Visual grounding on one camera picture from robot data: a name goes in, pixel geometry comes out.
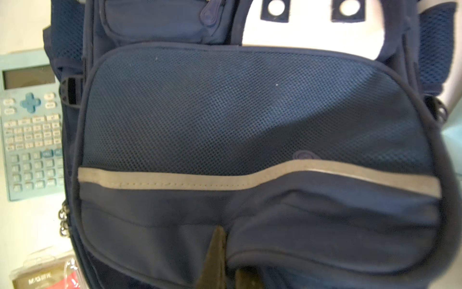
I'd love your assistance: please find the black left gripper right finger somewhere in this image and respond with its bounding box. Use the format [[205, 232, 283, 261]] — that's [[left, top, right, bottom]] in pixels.
[[235, 267, 265, 289]]

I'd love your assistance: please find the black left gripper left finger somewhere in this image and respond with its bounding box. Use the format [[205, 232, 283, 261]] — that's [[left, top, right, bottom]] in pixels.
[[195, 226, 227, 289]]

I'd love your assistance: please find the red packaged item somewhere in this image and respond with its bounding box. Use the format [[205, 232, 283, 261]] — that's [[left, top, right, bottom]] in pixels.
[[10, 247, 88, 289]]

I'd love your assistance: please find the navy blue backpack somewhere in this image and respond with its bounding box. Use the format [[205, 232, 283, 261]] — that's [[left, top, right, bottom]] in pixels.
[[43, 1, 462, 289]]

